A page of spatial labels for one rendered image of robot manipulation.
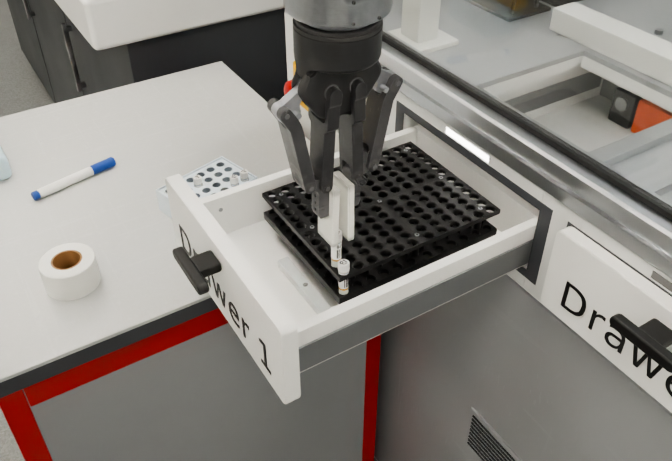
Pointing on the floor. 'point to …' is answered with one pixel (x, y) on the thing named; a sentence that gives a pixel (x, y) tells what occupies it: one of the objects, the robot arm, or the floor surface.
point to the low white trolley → (149, 292)
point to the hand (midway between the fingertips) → (336, 208)
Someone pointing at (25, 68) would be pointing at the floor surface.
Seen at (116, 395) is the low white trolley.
